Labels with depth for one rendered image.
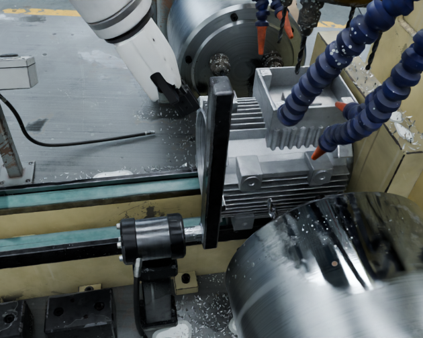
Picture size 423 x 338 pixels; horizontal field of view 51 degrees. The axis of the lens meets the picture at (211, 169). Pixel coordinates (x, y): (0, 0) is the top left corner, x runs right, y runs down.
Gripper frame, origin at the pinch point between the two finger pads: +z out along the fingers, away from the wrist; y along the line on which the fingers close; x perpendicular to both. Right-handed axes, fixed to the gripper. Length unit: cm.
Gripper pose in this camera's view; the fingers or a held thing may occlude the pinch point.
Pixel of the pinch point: (184, 100)
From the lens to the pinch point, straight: 68.0
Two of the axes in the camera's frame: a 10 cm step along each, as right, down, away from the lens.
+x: 8.8, -4.3, -2.1
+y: 1.8, 7.0, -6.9
